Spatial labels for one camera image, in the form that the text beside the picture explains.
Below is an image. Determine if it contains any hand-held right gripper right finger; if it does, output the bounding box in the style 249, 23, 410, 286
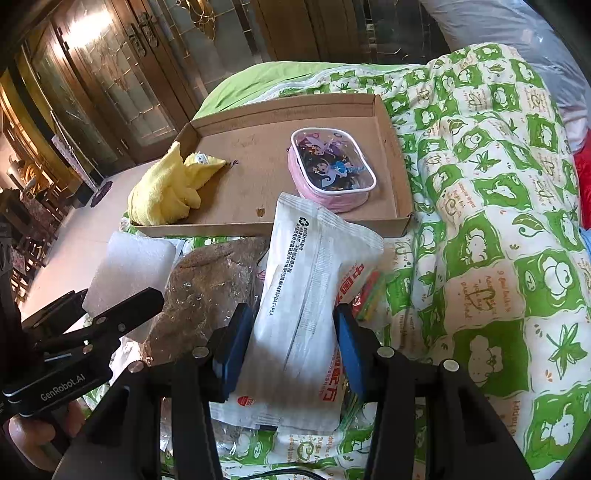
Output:
333, 305, 539, 480

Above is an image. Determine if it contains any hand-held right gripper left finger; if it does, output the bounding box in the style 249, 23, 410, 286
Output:
48, 302, 257, 480

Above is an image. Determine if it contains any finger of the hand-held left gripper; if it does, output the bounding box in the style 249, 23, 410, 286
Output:
18, 288, 89, 337
76, 287, 165, 344

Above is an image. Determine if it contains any white foam block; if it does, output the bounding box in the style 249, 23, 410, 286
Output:
83, 231, 177, 344

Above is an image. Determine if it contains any brown item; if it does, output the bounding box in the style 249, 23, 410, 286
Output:
141, 237, 271, 365

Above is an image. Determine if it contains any white plastic packet grey print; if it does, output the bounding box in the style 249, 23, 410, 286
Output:
233, 191, 385, 416

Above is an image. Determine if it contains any yellow towel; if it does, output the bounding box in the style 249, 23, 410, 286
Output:
128, 141, 228, 227

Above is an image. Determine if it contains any cardboard box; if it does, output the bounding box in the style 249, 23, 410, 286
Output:
130, 93, 413, 238

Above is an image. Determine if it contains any pink cartoon print pouch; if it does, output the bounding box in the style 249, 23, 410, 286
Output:
287, 128, 377, 214

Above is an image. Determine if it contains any person's left hand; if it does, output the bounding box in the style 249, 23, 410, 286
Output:
7, 401, 88, 463

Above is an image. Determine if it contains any small colourful packet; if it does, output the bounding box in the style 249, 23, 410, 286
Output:
353, 271, 385, 321

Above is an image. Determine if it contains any white bag red print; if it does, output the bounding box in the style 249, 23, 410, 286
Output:
210, 261, 384, 437

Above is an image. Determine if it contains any dark wooden chair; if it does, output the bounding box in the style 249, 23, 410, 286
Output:
0, 185, 85, 303

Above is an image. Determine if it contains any small purple mat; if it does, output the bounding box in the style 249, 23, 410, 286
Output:
91, 181, 114, 206

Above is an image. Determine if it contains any green and white printed blanket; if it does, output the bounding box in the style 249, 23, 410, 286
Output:
83, 44, 591, 480

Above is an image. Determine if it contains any plain green bed sheet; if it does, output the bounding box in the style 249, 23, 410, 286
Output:
196, 60, 416, 121

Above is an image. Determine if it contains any red cloth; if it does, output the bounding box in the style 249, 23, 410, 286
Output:
573, 143, 591, 208

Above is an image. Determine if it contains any large clear plastic bag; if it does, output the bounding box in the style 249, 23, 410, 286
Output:
418, 0, 587, 153

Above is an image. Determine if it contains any black cable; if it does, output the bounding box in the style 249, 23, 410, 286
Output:
256, 467, 326, 480

